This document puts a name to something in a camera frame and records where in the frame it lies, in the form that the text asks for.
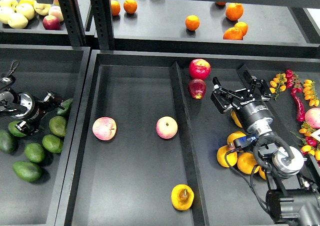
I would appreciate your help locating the yellow pear with stem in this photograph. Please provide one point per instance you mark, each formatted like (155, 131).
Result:
(182, 197)

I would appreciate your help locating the yellow pear right cluster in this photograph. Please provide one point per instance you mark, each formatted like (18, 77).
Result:
(262, 173)

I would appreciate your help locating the dark green avocado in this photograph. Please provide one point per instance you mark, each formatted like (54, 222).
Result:
(14, 131)

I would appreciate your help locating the pink peach right edge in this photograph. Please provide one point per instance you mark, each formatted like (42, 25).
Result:
(312, 117)

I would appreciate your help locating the yellow pear middle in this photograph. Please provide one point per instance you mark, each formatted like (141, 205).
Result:
(233, 136)

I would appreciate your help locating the orange cherry tomato bunch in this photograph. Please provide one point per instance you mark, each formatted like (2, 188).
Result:
(278, 85)

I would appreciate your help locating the yellow pear upper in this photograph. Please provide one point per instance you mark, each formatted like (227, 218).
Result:
(235, 119)

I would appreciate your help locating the red chili pepper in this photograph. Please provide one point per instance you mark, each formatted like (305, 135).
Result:
(300, 111)

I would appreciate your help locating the red apple on shelf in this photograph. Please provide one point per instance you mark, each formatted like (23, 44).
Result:
(51, 23)

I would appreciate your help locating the yellow pear cluster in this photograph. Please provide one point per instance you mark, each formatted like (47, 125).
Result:
(262, 173)
(231, 158)

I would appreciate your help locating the bright red apple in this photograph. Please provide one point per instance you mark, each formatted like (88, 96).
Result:
(199, 69)

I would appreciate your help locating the yellow pear left cluster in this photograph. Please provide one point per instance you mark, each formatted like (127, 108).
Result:
(231, 158)

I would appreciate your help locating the black shelf post left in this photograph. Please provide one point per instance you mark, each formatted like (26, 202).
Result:
(73, 22)

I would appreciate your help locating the black left tray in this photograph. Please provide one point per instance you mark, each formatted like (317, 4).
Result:
(61, 70)

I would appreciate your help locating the mixed cherry tomatoes lower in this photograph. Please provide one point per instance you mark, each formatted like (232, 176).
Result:
(307, 143)

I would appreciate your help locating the green avocado small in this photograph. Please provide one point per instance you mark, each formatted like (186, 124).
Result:
(52, 143)

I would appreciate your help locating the orange on shelf right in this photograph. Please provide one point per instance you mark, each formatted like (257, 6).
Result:
(243, 27)

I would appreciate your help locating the green avocado lower middle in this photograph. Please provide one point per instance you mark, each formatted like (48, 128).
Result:
(35, 152)

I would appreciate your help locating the red cherry tomato bunch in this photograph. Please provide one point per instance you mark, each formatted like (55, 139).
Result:
(293, 81)

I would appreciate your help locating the yellow apple with stem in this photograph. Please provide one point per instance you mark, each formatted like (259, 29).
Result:
(41, 9)

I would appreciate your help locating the black shelf post right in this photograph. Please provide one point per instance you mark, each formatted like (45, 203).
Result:
(102, 14)

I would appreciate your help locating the dark red apple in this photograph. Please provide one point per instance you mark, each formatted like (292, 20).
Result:
(197, 88)

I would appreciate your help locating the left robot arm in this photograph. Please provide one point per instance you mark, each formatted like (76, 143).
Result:
(25, 107)

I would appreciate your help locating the pink apple centre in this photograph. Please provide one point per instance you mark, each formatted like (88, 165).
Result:
(166, 127)

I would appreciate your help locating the large orange on shelf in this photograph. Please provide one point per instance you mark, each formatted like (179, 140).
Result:
(234, 11)

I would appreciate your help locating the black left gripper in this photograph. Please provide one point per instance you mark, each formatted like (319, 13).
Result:
(36, 110)

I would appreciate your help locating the pink apple left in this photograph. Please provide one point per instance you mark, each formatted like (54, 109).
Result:
(104, 128)

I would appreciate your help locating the orange tomato bunch right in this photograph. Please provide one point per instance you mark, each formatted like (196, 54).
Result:
(310, 94)

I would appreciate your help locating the green avocado tray edge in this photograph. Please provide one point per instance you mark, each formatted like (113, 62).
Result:
(65, 108)

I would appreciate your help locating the yellow apple front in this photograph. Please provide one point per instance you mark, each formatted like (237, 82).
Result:
(17, 21)

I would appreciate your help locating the green avocado far left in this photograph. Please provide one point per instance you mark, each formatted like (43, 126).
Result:
(8, 143)

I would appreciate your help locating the pink apple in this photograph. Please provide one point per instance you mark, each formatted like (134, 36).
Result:
(166, 127)
(104, 128)

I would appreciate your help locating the green avocado under gripper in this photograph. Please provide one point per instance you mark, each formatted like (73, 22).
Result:
(58, 126)

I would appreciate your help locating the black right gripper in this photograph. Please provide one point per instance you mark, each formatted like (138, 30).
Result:
(253, 114)

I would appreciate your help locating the black shelf post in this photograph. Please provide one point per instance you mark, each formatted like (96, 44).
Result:
(102, 14)
(73, 22)

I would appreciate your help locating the pink peach on shelf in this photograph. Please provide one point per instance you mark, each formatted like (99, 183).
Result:
(57, 12)

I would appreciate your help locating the green avocado bottom left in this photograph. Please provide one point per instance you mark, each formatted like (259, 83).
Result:
(27, 170)

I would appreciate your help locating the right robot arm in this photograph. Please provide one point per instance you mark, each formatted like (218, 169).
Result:
(293, 179)

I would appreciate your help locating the orange on shelf centre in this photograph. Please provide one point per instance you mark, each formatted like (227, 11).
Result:
(192, 22)

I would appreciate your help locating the orange on shelf front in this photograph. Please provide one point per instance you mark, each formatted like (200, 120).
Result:
(233, 33)

